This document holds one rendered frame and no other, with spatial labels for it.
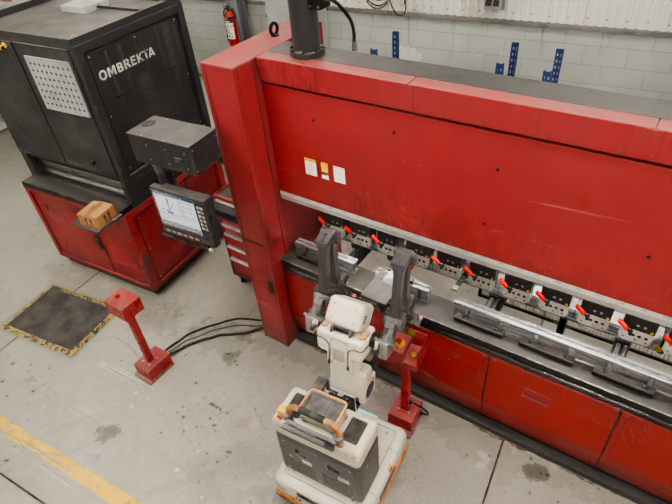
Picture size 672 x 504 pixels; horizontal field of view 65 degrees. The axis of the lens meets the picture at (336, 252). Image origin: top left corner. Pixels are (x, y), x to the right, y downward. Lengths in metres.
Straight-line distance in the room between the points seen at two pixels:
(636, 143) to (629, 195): 0.25
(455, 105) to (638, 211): 0.91
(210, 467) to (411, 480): 1.34
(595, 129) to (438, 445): 2.31
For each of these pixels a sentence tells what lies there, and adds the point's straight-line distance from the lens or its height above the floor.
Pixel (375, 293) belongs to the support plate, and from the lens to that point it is 3.30.
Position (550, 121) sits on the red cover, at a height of 2.25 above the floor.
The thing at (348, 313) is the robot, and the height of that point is 1.35.
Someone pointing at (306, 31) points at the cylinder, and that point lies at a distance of 3.01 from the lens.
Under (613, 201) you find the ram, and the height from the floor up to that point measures 1.93.
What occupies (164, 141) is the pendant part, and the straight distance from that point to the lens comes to 3.22.
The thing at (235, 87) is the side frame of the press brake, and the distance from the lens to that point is 3.08.
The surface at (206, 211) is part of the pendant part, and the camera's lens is 3.28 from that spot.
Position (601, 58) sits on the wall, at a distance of 7.03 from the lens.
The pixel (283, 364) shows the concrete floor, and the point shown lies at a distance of 4.28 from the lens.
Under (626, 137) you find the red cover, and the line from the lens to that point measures 2.42.
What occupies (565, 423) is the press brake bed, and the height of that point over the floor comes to 0.46.
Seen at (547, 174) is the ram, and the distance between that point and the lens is 2.59.
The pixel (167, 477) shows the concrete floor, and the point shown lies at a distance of 3.98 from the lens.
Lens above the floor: 3.31
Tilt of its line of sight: 40 degrees down
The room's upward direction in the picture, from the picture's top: 5 degrees counter-clockwise
